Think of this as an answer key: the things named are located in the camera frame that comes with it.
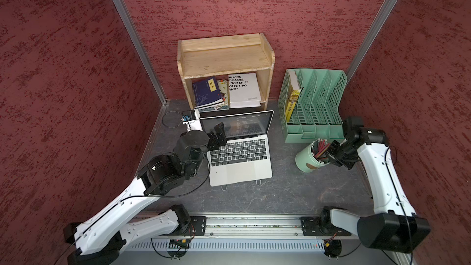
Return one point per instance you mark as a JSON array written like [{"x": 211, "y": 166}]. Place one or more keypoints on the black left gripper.
[{"x": 214, "y": 144}]

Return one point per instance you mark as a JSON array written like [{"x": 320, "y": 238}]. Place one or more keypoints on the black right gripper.
[{"x": 335, "y": 159}]

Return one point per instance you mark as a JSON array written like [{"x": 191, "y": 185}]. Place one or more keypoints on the silver laptop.
[{"x": 246, "y": 156}]

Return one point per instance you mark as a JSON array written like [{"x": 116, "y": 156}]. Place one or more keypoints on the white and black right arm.
[{"x": 394, "y": 225}]

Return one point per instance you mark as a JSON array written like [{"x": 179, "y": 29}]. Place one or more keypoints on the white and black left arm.
[{"x": 104, "y": 237}]

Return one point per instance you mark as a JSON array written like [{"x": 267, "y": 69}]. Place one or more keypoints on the silver folding laptop stand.
[{"x": 242, "y": 184}]

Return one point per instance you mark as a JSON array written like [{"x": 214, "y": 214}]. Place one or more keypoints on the colored pencils bundle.
[{"x": 319, "y": 150}]

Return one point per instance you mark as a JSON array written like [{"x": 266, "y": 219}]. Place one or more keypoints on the dark blue book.
[{"x": 206, "y": 92}]

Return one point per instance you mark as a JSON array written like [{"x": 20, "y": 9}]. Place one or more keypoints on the green pencil cup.
[{"x": 305, "y": 160}]

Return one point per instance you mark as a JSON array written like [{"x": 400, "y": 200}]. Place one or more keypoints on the white book black lettering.
[{"x": 243, "y": 91}]

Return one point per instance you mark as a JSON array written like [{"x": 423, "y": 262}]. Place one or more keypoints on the green mesh file organizer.
[{"x": 316, "y": 113}]

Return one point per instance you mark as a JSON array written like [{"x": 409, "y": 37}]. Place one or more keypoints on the wooden shelf unit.
[{"x": 221, "y": 56}]

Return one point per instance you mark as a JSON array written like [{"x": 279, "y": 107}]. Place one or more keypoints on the yellow book in organizer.
[{"x": 293, "y": 93}]

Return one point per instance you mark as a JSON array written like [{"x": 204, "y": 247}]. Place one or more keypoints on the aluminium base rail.
[{"x": 225, "y": 232}]

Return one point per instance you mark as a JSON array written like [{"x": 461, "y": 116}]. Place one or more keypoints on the right aluminium corner post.
[{"x": 376, "y": 26}]

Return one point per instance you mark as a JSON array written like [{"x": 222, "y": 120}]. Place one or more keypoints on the aluminium corner post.
[
  {"x": 140, "y": 49},
  {"x": 376, "y": 26}
]

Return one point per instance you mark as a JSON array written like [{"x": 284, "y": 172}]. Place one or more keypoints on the left aluminium corner post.
[{"x": 140, "y": 49}]

